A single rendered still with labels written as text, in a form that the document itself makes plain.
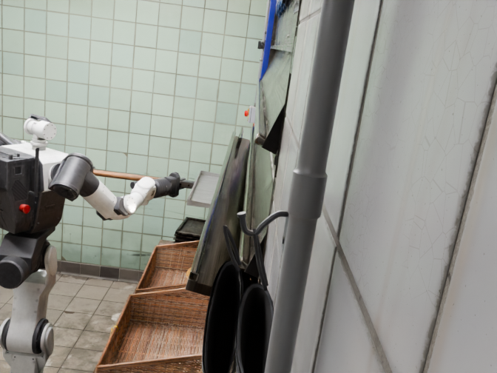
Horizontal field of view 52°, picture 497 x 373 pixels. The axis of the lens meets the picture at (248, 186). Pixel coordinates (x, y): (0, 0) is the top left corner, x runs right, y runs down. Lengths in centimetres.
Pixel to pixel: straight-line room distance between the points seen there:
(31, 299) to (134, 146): 183
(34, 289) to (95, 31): 209
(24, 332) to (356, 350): 212
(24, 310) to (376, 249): 213
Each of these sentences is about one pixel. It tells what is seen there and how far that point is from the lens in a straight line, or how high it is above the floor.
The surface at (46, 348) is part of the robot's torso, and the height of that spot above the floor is 59.
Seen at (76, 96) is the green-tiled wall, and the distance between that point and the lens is 390.
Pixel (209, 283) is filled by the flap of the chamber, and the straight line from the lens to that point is 109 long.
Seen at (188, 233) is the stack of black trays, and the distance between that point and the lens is 302.
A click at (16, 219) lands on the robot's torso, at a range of 202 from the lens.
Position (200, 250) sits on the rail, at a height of 143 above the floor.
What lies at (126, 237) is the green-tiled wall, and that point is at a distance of 405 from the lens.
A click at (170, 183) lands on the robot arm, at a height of 122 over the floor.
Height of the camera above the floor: 189
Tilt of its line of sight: 15 degrees down
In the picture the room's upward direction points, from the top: 8 degrees clockwise
